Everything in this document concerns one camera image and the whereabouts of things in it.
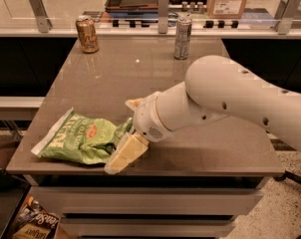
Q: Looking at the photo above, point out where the green jalapeno chip bag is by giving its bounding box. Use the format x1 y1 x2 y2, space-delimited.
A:
31 109 133 165

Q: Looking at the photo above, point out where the right metal glass bracket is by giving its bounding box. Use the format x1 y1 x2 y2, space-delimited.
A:
275 0 301 35

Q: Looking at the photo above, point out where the upper white drawer front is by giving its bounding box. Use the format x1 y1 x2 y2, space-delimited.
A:
31 186 263 215

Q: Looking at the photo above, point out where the left metal glass bracket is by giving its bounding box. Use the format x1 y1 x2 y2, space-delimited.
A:
29 0 53 33

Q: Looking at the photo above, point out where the white drawer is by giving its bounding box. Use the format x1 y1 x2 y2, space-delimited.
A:
61 218 234 238
31 186 263 215

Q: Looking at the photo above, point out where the silver slim energy can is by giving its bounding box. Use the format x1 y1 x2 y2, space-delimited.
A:
173 17 192 60

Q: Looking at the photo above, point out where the middle metal glass bracket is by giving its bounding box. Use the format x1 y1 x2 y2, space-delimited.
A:
157 0 169 34

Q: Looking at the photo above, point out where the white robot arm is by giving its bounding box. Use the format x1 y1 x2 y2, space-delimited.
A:
105 55 301 174

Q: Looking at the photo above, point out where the metal glass bracket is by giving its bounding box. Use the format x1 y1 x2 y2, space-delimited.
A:
29 0 53 33
275 0 301 35
157 0 169 34

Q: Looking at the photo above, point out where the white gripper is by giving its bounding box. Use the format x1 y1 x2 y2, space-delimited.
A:
104 92 172 174

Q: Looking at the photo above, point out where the lower white drawer front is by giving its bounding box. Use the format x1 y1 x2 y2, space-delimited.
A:
61 218 234 238

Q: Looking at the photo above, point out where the orange soda can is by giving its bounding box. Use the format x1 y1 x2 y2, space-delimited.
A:
76 15 99 54

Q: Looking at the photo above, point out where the cardboard box with label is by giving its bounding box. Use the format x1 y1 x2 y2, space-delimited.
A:
206 0 247 19

